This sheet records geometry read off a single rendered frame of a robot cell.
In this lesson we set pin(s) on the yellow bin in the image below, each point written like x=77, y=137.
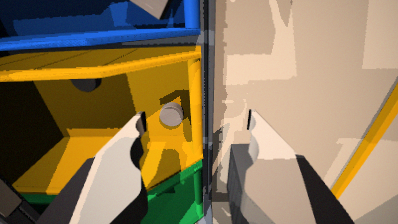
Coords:
x=48, y=127

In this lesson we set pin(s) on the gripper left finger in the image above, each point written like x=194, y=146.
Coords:
x=108, y=188

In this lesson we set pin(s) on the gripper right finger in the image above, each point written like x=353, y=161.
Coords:
x=281, y=187

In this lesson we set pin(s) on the grey bin rack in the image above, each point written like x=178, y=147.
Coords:
x=15, y=209

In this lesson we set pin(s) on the yellow bar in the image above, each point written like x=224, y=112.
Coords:
x=380, y=125

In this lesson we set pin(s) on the green open bin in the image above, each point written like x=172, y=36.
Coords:
x=180, y=202

